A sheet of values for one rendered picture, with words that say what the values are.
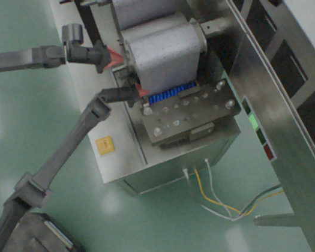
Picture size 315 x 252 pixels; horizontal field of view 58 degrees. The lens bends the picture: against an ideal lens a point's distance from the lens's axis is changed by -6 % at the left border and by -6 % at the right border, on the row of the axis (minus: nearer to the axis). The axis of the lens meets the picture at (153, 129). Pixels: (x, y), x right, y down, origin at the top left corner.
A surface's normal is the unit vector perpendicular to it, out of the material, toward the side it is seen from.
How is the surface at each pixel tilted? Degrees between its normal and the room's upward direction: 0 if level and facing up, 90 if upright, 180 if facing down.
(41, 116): 0
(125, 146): 0
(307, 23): 0
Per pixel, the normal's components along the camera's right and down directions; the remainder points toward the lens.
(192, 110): -0.05, -0.31
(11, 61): 0.21, -0.04
